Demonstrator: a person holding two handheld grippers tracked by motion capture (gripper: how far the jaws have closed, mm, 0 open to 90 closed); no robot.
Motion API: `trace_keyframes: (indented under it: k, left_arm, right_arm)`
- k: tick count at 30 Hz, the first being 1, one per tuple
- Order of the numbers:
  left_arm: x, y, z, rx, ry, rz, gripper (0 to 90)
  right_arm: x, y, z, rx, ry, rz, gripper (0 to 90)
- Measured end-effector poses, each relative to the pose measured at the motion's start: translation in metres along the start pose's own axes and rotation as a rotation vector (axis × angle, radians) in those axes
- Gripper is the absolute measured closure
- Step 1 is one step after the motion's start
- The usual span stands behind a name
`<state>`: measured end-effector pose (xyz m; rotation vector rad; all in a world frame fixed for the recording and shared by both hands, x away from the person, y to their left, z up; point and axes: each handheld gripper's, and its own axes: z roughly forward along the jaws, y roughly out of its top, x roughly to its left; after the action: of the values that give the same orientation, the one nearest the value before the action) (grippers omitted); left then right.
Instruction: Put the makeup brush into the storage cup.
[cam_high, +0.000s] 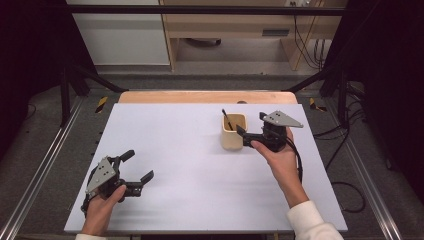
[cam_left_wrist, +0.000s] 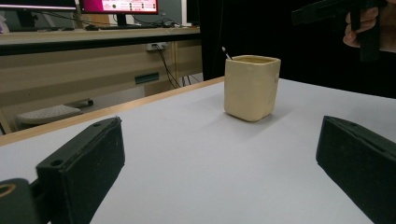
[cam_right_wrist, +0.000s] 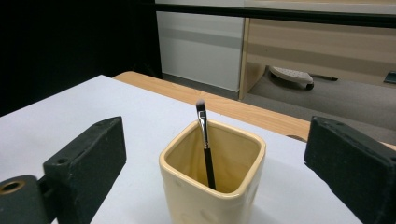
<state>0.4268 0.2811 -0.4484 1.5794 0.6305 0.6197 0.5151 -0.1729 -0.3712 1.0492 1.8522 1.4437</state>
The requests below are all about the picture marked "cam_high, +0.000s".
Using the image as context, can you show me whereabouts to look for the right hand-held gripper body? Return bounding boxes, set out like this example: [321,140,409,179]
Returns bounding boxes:
[242,110,305,154]

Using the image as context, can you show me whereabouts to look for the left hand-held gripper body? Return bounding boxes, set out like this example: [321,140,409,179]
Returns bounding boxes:
[84,154,144,204]

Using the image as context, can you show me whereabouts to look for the beige square cup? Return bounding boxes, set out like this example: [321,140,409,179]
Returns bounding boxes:
[221,112,249,151]

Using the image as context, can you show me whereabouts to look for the thin black pen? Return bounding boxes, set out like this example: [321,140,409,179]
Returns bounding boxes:
[221,108,235,132]

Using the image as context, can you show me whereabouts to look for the person's right hand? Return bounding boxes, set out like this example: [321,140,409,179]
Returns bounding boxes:
[250,127,303,189]

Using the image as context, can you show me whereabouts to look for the person's left hand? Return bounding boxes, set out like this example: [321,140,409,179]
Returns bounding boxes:
[81,183,128,232]

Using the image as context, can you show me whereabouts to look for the yellow black tape strip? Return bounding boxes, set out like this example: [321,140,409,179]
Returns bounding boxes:
[95,95,109,115]
[308,96,329,113]

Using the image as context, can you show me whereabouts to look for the white table board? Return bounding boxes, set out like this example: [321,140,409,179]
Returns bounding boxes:
[63,102,349,234]

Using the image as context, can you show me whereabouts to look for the black metal stand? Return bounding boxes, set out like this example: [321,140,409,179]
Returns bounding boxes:
[59,62,130,128]
[282,65,352,130]

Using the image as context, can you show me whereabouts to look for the light wooden desk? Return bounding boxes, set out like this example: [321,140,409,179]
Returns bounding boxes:
[159,0,348,72]

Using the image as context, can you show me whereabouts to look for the white cabinet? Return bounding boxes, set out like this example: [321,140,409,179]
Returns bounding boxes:
[65,0,171,67]

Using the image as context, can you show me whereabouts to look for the white power strip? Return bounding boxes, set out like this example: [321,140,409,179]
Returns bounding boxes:
[285,0,315,8]

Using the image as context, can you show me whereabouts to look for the black curtain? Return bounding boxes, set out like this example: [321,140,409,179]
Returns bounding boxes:
[0,0,98,163]
[323,0,424,196]

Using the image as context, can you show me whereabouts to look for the right hand-held gripper cable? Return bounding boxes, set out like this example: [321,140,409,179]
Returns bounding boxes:
[285,137,304,184]

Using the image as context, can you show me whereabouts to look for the hand-held gripper cable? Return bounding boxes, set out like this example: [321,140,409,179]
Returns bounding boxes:
[80,194,92,216]
[285,137,304,184]

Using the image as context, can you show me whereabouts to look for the left hand-held gripper cable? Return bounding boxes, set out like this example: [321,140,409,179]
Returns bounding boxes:
[80,194,92,216]

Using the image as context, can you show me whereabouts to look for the aluminium floor rail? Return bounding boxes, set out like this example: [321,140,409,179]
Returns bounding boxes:
[323,98,405,240]
[0,95,85,240]

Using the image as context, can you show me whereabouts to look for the black floor cables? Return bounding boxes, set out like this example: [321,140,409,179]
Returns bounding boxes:
[312,82,368,172]

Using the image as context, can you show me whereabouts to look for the black hanging cables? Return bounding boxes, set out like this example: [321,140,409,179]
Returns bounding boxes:
[292,14,327,71]

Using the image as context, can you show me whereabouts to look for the black looped floor cable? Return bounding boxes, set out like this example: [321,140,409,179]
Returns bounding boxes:
[330,181,367,214]

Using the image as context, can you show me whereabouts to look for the black horizontal frame bar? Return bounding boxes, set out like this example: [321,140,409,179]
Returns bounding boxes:
[66,4,346,17]

